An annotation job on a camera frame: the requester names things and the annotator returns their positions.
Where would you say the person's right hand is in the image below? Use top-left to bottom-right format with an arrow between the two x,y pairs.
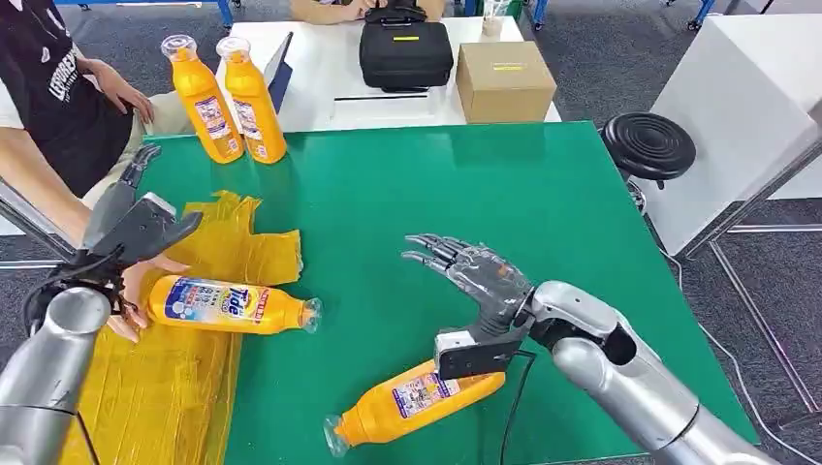
104,252 -> 192,344

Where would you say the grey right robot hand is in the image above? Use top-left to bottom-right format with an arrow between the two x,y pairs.
400,233 -> 535,342

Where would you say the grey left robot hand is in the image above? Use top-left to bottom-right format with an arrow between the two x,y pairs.
81,143 -> 163,252

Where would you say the orange plastic bottle clear cap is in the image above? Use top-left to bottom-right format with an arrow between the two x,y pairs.
322,358 -> 507,459
146,275 -> 323,337
160,34 -> 246,166
215,35 -> 288,166

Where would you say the grey metal chair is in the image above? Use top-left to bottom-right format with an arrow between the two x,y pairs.
0,178 -> 79,264

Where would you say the green table mat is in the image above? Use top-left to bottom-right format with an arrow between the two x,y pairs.
138,121 -> 760,465

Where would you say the yellow plastic sheet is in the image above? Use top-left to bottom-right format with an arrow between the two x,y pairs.
59,189 -> 303,465

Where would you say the seated person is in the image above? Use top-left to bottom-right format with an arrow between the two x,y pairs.
0,0 -> 194,345

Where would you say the brown cardboard box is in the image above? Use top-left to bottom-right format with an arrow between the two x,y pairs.
456,41 -> 558,125

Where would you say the black round stool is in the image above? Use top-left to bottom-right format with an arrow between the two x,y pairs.
600,111 -> 697,191

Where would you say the black pen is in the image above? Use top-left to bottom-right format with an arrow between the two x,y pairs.
333,93 -> 430,103

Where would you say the tablet in dark case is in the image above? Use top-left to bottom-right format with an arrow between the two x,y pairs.
263,31 -> 296,116

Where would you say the black carrying bag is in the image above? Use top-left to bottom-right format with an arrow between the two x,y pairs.
359,5 -> 456,93

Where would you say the clear cup with beige drink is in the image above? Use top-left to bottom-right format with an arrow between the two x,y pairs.
481,0 -> 513,39

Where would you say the white table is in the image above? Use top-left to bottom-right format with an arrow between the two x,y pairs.
214,15 -> 562,135

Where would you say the person behind white table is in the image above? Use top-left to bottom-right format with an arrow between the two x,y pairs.
290,0 -> 447,26

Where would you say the white cabinet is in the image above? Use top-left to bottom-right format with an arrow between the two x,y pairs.
634,13 -> 822,258

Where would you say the blue metal table leg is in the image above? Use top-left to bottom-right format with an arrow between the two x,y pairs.
685,0 -> 716,31

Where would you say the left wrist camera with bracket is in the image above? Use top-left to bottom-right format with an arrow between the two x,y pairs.
77,191 -> 205,269

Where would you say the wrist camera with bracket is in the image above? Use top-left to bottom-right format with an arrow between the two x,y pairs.
433,326 -> 526,382
77,191 -> 205,269

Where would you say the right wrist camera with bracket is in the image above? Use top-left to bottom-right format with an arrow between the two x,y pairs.
433,326 -> 526,382

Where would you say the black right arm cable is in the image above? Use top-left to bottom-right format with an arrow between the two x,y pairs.
497,349 -> 538,465

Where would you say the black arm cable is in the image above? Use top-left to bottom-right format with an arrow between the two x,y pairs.
497,349 -> 538,465
76,410 -> 102,465

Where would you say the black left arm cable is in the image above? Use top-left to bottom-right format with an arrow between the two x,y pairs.
76,410 -> 102,465

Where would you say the white floor cable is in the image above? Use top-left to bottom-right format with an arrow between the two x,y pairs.
659,248 -> 822,465

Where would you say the grey metal frame rail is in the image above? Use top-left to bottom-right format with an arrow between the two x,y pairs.
675,96 -> 822,260

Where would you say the grey metal floor rail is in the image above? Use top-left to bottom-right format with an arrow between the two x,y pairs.
707,221 -> 822,414

